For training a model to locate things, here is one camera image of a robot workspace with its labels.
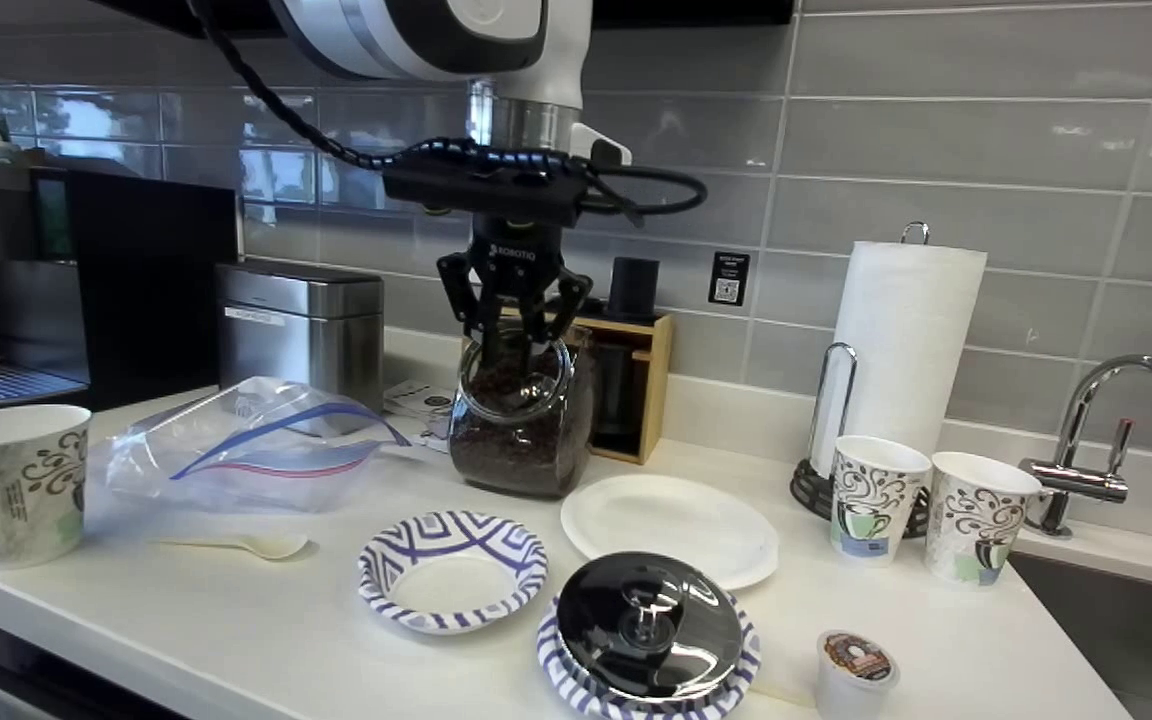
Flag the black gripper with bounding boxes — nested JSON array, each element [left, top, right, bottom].
[[436, 218, 590, 381]]

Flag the chrome jar lid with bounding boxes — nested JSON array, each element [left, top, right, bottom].
[[556, 551, 741, 669]]

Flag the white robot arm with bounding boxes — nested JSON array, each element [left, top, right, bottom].
[[183, 0, 597, 381]]

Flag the glass coffee bean jar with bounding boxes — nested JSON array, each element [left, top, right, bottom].
[[448, 320, 597, 499]]

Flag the white plastic spoon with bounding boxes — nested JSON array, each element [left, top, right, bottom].
[[154, 535, 315, 566]]

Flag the black coffee machine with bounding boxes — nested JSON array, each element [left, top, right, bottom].
[[0, 164, 237, 410]]

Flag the coffee pod capsule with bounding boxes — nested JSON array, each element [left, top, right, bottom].
[[815, 634, 900, 720]]

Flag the wooden pod organizer rack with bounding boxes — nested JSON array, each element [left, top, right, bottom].
[[570, 316, 672, 465]]

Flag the black pod holder box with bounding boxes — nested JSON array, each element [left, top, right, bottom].
[[608, 255, 661, 320]]

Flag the steel compost bin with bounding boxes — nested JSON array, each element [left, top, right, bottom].
[[218, 262, 384, 404]]

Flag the blue patterned paper bowl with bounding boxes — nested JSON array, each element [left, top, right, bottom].
[[354, 507, 547, 638]]

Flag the clear zip plastic bag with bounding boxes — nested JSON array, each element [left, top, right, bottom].
[[95, 378, 404, 513]]

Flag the blue patterned paper plate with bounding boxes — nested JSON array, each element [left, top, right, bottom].
[[535, 603, 758, 720]]

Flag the patterned paper cup by towel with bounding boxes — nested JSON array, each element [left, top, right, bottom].
[[832, 435, 931, 560]]

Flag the paper towel roll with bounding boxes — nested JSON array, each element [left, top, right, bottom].
[[787, 221, 987, 518]]

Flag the patterned paper cup near edge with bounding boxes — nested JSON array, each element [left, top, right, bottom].
[[0, 404, 90, 569]]

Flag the chrome kitchen faucet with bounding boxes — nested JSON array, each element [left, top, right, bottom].
[[1024, 358, 1152, 535]]

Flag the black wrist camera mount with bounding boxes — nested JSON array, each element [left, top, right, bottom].
[[381, 135, 709, 230]]

